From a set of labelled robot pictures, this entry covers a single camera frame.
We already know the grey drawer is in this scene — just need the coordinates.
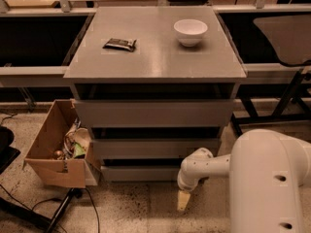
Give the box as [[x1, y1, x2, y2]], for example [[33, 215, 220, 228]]
[[101, 166, 179, 182], [92, 138, 221, 159], [74, 100, 233, 127]]

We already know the grey top drawer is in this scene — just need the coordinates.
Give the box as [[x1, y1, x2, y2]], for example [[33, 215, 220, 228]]
[[74, 100, 233, 127]]

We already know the green packet in box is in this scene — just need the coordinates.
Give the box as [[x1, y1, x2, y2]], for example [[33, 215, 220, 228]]
[[73, 143, 86, 158]]

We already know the black floor cable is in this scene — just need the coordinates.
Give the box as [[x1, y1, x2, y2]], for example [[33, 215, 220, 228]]
[[84, 187, 101, 233]]

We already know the white ceramic bowl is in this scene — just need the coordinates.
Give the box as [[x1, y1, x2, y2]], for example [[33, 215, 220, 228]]
[[174, 19, 208, 47]]

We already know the black table frame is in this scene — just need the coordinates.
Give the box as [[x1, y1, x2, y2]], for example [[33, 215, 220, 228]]
[[231, 68, 311, 136]]

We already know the black object at left edge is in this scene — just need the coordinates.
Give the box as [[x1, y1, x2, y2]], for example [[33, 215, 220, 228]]
[[0, 126, 20, 174]]

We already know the grey drawer cabinet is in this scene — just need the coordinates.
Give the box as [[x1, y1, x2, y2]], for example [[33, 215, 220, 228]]
[[64, 6, 246, 168]]

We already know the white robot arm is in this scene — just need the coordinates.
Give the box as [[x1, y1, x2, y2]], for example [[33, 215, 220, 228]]
[[177, 129, 311, 233]]

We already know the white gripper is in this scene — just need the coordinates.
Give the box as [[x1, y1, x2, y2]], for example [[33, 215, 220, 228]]
[[177, 148, 213, 212]]

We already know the grey middle drawer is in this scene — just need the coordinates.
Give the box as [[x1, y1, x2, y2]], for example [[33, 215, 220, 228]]
[[92, 138, 221, 159]]

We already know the open cardboard box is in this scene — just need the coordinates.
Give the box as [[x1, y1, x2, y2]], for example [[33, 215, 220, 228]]
[[25, 100, 100, 188]]

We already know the grey bottom drawer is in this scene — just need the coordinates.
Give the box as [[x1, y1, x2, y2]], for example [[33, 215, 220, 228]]
[[101, 166, 179, 182]]

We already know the dark snack packet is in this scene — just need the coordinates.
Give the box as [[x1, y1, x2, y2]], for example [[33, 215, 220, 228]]
[[103, 38, 136, 52]]

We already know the black stand leg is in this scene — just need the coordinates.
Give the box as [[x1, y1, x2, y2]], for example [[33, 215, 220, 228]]
[[45, 188, 82, 233]]

